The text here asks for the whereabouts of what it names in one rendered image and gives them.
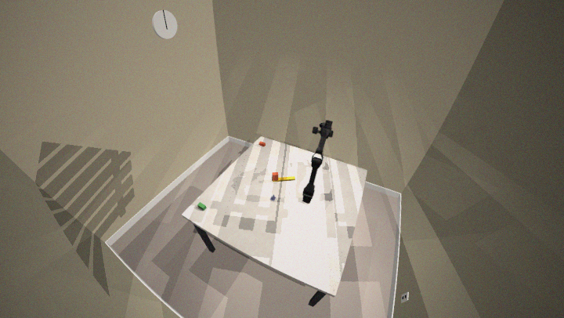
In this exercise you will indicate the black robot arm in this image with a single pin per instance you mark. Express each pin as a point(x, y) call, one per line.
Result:
point(316, 162)

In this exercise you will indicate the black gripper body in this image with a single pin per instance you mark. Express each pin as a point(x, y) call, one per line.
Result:
point(315, 130)

